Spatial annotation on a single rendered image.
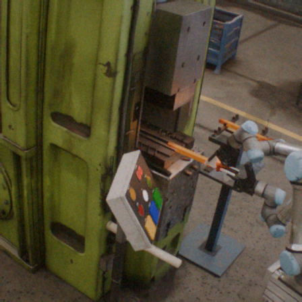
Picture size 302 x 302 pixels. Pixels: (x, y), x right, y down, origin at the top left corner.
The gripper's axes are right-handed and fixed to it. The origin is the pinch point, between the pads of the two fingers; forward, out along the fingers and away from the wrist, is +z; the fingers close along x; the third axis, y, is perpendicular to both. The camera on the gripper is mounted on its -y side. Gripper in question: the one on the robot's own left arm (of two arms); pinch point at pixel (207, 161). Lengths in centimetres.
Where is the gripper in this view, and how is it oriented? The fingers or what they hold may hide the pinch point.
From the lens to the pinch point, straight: 245.5
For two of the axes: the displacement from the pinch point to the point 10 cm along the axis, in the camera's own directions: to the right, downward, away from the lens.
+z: -5.1, 5.3, 6.7
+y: 6.6, 7.5, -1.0
